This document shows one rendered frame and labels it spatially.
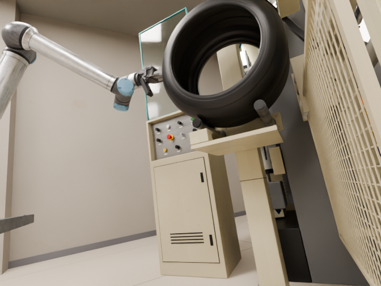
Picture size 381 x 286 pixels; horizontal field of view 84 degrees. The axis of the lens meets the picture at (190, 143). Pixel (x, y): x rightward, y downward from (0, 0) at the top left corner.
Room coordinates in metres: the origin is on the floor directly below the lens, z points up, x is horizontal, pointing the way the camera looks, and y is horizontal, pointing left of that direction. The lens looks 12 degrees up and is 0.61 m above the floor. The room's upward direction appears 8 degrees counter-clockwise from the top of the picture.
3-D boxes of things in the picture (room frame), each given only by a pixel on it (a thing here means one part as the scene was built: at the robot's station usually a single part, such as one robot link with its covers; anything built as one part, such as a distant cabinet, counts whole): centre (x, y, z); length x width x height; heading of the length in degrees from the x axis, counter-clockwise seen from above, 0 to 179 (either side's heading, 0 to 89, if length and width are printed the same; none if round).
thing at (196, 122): (1.08, -0.11, 0.90); 0.35 x 0.05 x 0.05; 154
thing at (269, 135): (1.02, -0.24, 0.80); 0.37 x 0.36 x 0.02; 64
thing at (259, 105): (0.96, -0.37, 0.90); 0.35 x 0.05 x 0.05; 155
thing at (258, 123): (1.18, -0.32, 0.90); 0.40 x 0.03 x 0.10; 64
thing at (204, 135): (1.08, -0.12, 0.83); 0.36 x 0.09 x 0.06; 154
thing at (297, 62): (1.06, -0.68, 1.05); 0.20 x 0.15 x 0.30; 154
